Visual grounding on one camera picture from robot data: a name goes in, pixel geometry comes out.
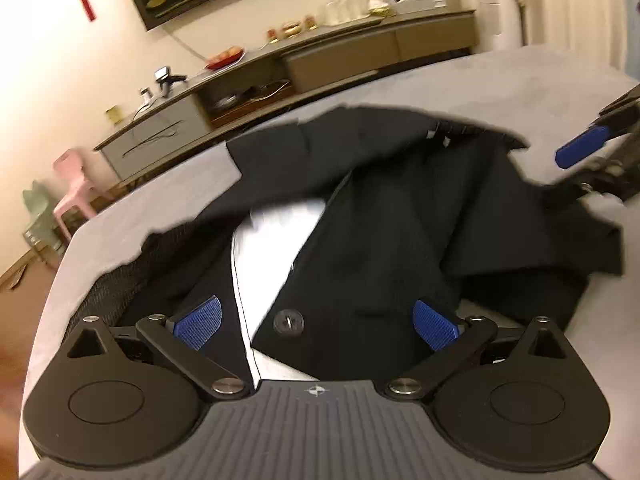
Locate black garment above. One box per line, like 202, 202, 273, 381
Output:
77, 107, 623, 382

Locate white curtain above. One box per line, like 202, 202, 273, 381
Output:
461, 0, 639, 79

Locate pink plastic chair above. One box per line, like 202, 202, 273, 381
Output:
53, 148, 114, 240

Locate green plastic chair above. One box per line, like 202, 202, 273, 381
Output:
22, 180, 66, 261

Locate yellow cup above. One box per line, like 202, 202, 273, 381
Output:
105, 105, 124, 125

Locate long tv cabinet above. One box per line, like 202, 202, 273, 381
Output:
95, 9, 480, 185

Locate red fruit plate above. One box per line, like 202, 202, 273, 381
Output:
205, 46, 245, 70

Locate clear glass cups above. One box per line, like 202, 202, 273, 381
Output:
322, 0, 366, 26

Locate golden ornaments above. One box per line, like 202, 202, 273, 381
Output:
266, 15, 318, 44

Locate black cable on drawer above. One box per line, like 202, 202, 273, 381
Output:
124, 120, 182, 158

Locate small camera on tripod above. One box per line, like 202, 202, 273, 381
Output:
154, 66, 186, 99

